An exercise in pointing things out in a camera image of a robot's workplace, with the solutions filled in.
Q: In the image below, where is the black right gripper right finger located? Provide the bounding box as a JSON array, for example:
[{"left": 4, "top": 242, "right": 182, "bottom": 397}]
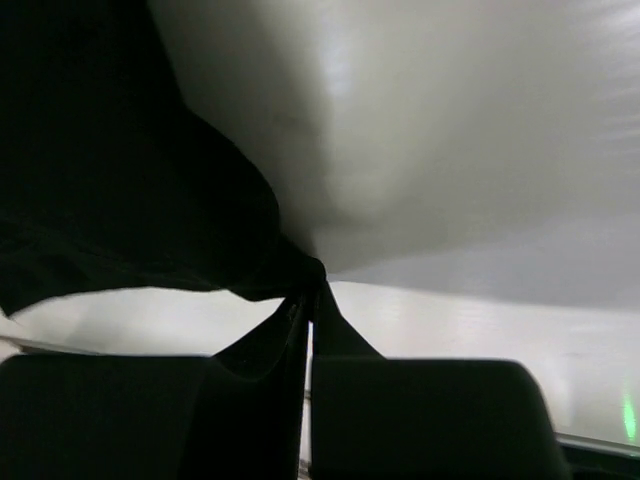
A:
[{"left": 310, "top": 286, "right": 571, "bottom": 479}]

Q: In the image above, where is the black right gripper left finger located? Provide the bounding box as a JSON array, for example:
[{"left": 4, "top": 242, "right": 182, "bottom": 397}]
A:
[{"left": 1, "top": 298, "right": 308, "bottom": 479}]

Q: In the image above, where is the black skirt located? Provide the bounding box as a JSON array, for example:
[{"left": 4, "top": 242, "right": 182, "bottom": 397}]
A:
[{"left": 1, "top": 1, "right": 326, "bottom": 315}]

